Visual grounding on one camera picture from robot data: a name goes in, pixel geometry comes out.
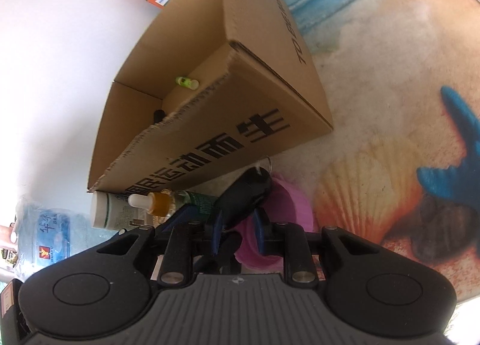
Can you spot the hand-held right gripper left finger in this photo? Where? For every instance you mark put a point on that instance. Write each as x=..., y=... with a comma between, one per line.
x=216, y=230

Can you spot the blue water jug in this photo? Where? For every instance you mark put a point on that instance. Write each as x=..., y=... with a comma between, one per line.
x=48, y=232

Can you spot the brown cardboard box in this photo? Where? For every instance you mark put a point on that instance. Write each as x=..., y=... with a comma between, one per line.
x=243, y=104

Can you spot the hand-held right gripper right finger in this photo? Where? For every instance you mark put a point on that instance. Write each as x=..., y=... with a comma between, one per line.
x=260, y=230

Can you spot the white tube bottle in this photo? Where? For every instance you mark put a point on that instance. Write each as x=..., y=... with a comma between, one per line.
x=108, y=210

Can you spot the small light green bottle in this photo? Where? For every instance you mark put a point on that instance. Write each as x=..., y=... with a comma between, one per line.
x=185, y=81

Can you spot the pink plastic bowl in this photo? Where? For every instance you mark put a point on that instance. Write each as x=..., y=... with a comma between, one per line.
x=294, y=213

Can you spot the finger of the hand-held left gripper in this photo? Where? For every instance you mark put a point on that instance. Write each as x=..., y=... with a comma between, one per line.
x=183, y=214

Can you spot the amber dropper bottle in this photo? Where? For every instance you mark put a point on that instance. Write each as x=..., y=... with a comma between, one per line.
x=159, y=203

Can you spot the green plastic bottle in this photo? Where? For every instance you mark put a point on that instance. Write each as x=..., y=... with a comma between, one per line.
x=198, y=200

